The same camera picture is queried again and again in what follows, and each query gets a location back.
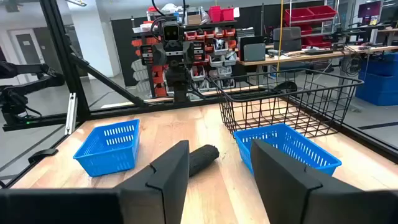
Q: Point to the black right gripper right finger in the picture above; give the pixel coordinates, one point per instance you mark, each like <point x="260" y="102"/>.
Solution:
<point x="286" y="186"/>

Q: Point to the small black rectangular block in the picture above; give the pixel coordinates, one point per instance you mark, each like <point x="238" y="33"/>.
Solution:
<point x="203" y="157"/>

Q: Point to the computer monitor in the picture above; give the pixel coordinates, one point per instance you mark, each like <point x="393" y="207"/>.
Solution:
<point x="369" y="9"/>

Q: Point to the wooden workbench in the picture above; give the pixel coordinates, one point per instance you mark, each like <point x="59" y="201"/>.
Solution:
<point x="311" y="57"/>

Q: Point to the red plastic bin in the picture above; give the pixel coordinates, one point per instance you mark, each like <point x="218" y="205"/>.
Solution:
<point x="227" y="14"/>
<point x="214" y="14"/>

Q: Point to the black aluminium table frame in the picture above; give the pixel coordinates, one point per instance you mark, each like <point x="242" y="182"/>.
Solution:
<point x="62" y="46"/>

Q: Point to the grey door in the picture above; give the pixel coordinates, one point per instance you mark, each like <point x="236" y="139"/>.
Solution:
<point x="28" y="49"/>

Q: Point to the metal shelf with red bins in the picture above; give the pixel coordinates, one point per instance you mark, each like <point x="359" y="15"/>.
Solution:
<point x="311" y="31"/>

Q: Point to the red and grey bin rack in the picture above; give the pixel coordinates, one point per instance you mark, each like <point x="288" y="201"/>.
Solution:
<point x="217" y="56"/>

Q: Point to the silver aluminium bar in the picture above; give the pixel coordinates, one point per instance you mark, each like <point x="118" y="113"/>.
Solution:
<point x="71" y="113"/>

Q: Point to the grey black desktop device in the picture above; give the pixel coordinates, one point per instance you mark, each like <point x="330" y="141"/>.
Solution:
<point x="253" y="49"/>

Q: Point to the dark grey equipment case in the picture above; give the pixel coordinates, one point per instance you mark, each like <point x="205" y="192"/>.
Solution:
<point x="287" y="39"/>

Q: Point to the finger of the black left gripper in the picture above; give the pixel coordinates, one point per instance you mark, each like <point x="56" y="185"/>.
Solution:
<point x="199" y="51"/>
<point x="146" y="55"/>

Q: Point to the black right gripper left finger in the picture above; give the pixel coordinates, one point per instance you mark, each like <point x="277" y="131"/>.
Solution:
<point x="155" y="193"/>

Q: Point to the black background robot arm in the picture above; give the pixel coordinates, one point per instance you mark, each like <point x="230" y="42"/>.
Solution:
<point x="31" y="84"/>

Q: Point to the black table clamp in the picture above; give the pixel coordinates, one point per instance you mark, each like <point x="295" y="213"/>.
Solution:
<point x="42" y="155"/>

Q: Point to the blue slotted plastic basket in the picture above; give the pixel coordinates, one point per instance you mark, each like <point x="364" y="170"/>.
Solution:
<point x="244" y="149"/>
<point x="109" y="155"/>

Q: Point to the blue plastic crate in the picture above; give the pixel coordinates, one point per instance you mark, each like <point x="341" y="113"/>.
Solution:
<point x="377" y="90"/>
<point x="382" y="63"/>

